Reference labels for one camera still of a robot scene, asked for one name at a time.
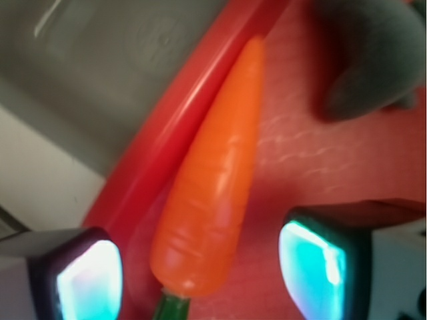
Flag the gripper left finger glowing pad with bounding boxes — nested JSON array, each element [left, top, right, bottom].
[[1, 227, 123, 319]]

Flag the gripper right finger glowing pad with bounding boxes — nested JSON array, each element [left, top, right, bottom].
[[279, 205, 426, 319]]

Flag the orange plastic toy carrot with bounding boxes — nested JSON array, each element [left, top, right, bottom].
[[149, 37, 265, 319]]

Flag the red plastic tray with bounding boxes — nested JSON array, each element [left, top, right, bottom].
[[84, 1, 426, 319]]

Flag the grey sink basin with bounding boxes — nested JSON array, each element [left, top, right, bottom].
[[1, 1, 226, 175]]

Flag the grey plush bunny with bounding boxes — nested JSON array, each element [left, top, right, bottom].
[[312, 1, 426, 121]]

